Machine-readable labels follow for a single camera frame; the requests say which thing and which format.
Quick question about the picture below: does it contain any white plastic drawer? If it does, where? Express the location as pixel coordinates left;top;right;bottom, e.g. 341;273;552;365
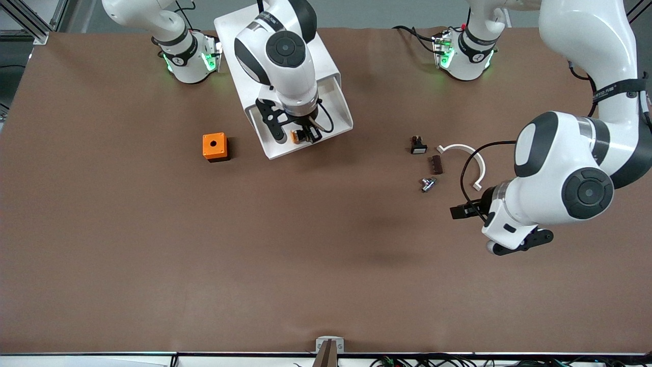
246;71;354;160

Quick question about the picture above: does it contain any white drawer cabinet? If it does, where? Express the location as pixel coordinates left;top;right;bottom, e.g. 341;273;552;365
214;0;342;120

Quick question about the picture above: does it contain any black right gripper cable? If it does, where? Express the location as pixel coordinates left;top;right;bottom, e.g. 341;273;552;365
312;98;335;134

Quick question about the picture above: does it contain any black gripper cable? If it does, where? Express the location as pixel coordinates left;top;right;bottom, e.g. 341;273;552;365
312;98;335;134
460;141;518;207

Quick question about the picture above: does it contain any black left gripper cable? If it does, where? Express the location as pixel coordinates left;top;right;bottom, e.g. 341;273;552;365
460;141;518;207

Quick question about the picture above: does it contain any white half-ring clamp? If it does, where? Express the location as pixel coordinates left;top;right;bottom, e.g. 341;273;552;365
437;144;486;192

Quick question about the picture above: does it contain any orange button enclosure box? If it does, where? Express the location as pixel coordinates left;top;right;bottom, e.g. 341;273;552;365
202;133;230;163

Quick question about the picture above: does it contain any black arm base cable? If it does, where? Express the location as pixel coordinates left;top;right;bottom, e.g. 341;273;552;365
392;25;440;56

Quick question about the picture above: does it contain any grey metal table bracket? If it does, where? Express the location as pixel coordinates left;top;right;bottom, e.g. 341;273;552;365
316;336;345;354

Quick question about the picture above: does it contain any aluminium frame profile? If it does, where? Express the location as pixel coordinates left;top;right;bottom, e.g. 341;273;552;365
0;0;69;45
628;0;652;23

